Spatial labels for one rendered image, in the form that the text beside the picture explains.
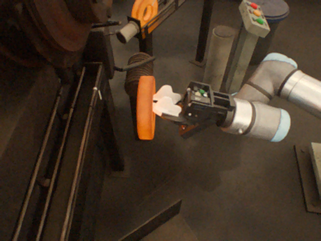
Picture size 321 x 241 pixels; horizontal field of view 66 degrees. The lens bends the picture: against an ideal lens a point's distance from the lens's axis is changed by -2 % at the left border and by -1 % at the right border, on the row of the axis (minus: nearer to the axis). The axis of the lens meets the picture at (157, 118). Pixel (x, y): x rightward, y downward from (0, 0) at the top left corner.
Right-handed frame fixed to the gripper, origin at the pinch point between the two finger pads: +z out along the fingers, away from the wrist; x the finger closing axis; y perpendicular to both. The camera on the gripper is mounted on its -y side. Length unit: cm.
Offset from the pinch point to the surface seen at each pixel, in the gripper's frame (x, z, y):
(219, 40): -76, -42, -23
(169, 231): 23.6, -12.8, -21.2
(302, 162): -29, -105, -55
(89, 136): 0.4, 12.6, -19.4
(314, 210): -2, -102, -56
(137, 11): -60, 5, -11
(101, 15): -8.7, 14.2, 14.1
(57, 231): 25.2, 15.1, -26.8
